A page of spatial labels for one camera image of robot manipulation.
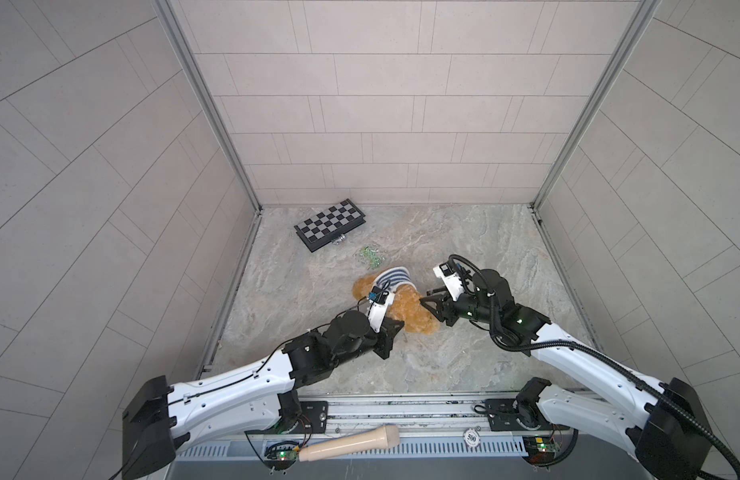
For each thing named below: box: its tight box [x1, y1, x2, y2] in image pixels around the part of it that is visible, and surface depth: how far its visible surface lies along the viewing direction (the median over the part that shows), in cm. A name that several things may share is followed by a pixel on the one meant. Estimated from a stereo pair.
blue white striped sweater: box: [373, 267, 417, 294], surface depth 80 cm
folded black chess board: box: [294, 198, 366, 253], surface depth 110 cm
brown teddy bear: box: [352, 274, 441, 335], surface depth 72 cm
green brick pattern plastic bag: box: [360, 246, 381, 267], surface depth 104 cm
